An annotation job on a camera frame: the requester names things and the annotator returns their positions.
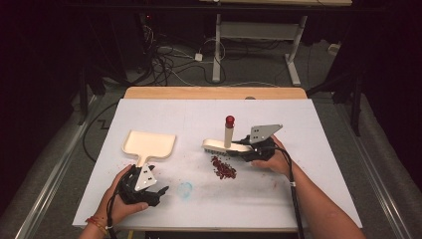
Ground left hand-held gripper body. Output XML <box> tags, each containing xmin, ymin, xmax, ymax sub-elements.
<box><xmin>117</xmin><ymin>163</ymin><xmax>170</xmax><ymax>207</ymax></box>

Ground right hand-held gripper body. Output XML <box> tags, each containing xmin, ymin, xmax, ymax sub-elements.
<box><xmin>243</xmin><ymin>123</ymin><xmax>284</xmax><ymax>163</ymax></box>

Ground cream brush with red-capped handle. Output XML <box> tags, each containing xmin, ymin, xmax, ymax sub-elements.
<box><xmin>201</xmin><ymin>115</ymin><xmax>254</xmax><ymax>156</ymax></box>

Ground red kidney beans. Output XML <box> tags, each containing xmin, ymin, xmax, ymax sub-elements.
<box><xmin>210</xmin><ymin>155</ymin><xmax>238</xmax><ymax>180</ymax></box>

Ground cream plastic dustpan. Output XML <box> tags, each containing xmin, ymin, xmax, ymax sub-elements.
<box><xmin>121</xmin><ymin>129</ymin><xmax>177</xmax><ymax>168</ymax></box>

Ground person's right hand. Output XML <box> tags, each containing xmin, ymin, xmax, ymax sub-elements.
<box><xmin>250</xmin><ymin>135</ymin><xmax>294</xmax><ymax>177</ymax></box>

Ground person's left hand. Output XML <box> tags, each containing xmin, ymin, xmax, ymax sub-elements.
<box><xmin>99</xmin><ymin>163</ymin><xmax>150</xmax><ymax>227</ymax></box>

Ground white board table cover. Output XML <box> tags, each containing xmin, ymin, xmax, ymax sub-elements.
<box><xmin>72</xmin><ymin>98</ymin><xmax>363</xmax><ymax>231</ymax></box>

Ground wooden table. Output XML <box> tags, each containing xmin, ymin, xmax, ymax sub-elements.
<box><xmin>123</xmin><ymin>86</ymin><xmax>309</xmax><ymax>101</ymax></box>

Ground white power strip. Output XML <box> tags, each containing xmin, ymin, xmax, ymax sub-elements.
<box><xmin>327</xmin><ymin>42</ymin><xmax>342</xmax><ymax>57</ymax></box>

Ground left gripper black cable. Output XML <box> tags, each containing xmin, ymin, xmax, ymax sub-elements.
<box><xmin>105</xmin><ymin>180</ymin><xmax>120</xmax><ymax>239</ymax></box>

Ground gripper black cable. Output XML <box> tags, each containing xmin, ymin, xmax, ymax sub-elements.
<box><xmin>273</xmin><ymin>144</ymin><xmax>306</xmax><ymax>239</ymax></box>
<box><xmin>105</xmin><ymin>180</ymin><xmax>120</xmax><ymax>239</ymax></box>

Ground black floor cable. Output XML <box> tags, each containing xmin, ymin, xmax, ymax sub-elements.
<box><xmin>82</xmin><ymin>100</ymin><xmax>121</xmax><ymax>164</ymax></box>

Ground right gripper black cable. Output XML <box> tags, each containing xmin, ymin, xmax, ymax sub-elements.
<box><xmin>273</xmin><ymin>144</ymin><xmax>306</xmax><ymax>239</ymax></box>

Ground red and gold bracelet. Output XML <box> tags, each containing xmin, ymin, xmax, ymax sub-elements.
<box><xmin>85</xmin><ymin>215</ymin><xmax>109</xmax><ymax>236</ymax></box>

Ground grey metal floor rail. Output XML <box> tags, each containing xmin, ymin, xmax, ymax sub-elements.
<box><xmin>342</xmin><ymin>122</ymin><xmax>414</xmax><ymax>239</ymax></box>
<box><xmin>14</xmin><ymin>95</ymin><xmax>98</xmax><ymax>239</ymax></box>

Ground tangle of floor cables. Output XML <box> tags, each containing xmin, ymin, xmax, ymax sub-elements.
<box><xmin>140</xmin><ymin>24</ymin><xmax>230</xmax><ymax>88</ymax></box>

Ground white metal desk frame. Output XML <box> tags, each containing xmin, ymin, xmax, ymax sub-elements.
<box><xmin>198</xmin><ymin>0</ymin><xmax>353</xmax><ymax>88</ymax></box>

